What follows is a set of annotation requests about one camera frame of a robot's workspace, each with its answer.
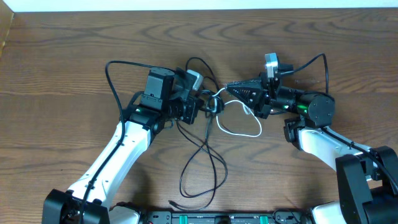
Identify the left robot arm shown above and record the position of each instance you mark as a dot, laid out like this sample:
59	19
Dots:
168	95

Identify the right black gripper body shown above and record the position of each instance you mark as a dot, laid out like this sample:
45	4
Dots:
262	110

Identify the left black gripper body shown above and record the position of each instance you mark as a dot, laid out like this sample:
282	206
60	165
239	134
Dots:
193	109

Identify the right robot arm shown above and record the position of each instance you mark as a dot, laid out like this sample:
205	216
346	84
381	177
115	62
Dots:
366	176

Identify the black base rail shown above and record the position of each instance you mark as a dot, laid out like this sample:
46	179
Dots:
217	218

